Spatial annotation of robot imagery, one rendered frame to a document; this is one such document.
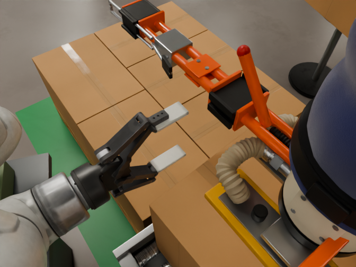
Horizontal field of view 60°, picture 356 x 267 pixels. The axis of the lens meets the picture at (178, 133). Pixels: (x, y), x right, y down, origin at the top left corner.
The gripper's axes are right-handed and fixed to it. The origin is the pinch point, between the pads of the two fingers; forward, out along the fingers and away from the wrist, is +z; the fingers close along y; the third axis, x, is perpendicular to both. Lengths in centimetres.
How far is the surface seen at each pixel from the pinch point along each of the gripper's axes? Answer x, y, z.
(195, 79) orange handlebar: -8.7, -0.8, 11.0
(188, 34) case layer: -96, 72, 81
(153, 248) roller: -3, 71, -8
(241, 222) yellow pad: 18.3, 9.4, 1.6
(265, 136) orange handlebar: 10.9, -1.9, 11.6
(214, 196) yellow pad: 11.0, 10.0, 1.0
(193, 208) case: 4.8, 30.8, 2.0
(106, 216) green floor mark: -48, 126, -14
